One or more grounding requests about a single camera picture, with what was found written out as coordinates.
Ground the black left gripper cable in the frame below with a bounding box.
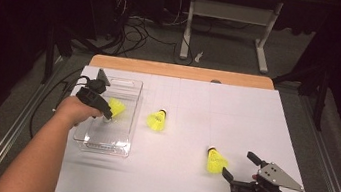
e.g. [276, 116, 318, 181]
[53, 71, 93, 118]

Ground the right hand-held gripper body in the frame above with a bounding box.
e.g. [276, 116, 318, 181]
[229, 156, 308, 192]

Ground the person's left hand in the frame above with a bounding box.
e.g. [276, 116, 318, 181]
[52, 93, 105, 133]

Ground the dark computer tower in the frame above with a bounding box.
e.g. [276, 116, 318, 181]
[79, 0, 132, 43]

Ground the black floor cable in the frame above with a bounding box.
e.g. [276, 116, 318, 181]
[27, 60, 86, 146]

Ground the bundle of floor cables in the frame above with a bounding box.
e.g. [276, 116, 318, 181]
[107, 13, 199, 67]

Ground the small white floor object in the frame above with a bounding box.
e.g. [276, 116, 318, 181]
[193, 49, 205, 64]

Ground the white desk frame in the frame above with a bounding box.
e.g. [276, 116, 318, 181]
[177, 0, 279, 75]

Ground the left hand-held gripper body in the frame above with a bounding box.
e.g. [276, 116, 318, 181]
[73, 65, 114, 111]

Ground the white board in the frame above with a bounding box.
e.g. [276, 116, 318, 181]
[54, 61, 334, 192]

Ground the clear plastic container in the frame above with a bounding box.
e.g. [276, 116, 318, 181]
[70, 71, 145, 159]

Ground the wooden table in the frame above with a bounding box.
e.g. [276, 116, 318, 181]
[88, 51, 277, 93]

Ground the yellow plastic shuttlecock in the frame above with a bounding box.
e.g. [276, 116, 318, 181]
[203, 145, 232, 177]
[102, 96, 128, 127]
[145, 107, 168, 134]

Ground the black stand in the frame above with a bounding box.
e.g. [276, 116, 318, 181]
[40, 22, 78, 88]
[267, 56, 332, 132]

